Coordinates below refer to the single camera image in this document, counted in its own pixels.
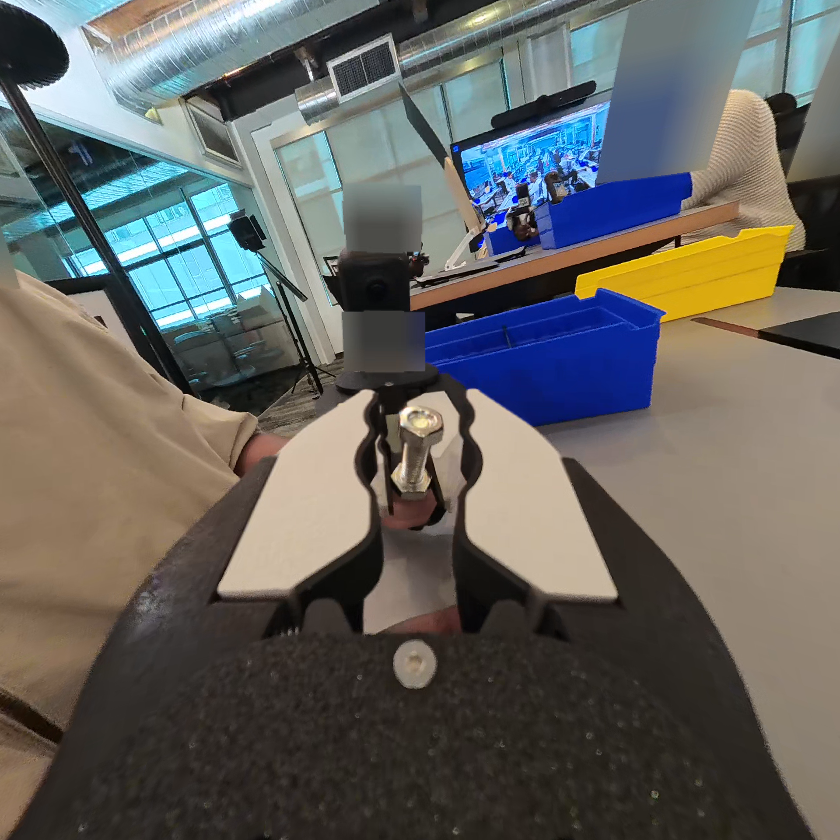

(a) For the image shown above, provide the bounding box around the dark gadget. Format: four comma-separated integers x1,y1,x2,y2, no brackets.
508,184,540,240

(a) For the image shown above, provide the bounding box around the white air vent grille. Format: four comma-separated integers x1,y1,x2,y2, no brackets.
327,34,401,102

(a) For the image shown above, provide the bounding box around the flat screen monitor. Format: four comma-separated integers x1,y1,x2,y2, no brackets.
449,98,614,221

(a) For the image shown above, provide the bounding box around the black desk mat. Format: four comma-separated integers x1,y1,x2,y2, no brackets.
758,311,840,360

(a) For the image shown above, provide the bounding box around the blue divided plastic bin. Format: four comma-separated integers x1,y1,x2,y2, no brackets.
423,287,667,427

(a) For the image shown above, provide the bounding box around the yellow plastic bin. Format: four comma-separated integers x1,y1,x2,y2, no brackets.
575,225,795,312

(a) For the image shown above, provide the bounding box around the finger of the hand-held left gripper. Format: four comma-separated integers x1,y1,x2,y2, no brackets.
423,445,468,521
371,424,403,519

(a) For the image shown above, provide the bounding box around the silver ventilation duct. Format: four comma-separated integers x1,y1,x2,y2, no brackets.
82,0,342,109

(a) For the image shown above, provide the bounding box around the black video bar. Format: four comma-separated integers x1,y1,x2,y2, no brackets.
491,82,597,130

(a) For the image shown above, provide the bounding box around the person's left forearm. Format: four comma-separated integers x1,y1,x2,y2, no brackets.
235,433,291,479

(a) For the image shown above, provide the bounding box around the wooden document stand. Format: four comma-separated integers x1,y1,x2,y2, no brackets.
443,156,500,271

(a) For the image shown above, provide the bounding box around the silver hex bolt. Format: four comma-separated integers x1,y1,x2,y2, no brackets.
395,405,445,487

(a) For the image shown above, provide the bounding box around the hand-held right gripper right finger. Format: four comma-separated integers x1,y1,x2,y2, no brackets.
453,388,619,632

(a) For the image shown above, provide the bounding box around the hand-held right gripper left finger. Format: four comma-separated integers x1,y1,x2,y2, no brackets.
217,388,384,632

